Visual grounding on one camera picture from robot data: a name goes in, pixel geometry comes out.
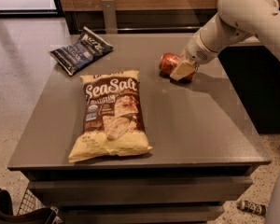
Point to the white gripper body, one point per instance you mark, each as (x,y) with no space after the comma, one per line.
(196,54)

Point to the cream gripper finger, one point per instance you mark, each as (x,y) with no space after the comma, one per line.
(185,70)

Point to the red coke can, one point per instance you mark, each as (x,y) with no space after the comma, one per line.
(169,62)

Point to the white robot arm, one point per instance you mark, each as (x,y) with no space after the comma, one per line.
(235,21)

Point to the grey table cabinet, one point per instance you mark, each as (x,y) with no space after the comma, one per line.
(204,147)

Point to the sea salt chips bag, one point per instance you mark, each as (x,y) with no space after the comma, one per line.
(113,123)

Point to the blue chips bag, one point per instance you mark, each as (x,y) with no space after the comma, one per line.
(89,48)

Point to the black white patterned tube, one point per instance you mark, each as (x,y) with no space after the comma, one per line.
(252,208)

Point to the left metal wall bracket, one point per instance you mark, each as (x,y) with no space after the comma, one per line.
(110,18)

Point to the wire mesh basket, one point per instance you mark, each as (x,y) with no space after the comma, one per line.
(29,203)

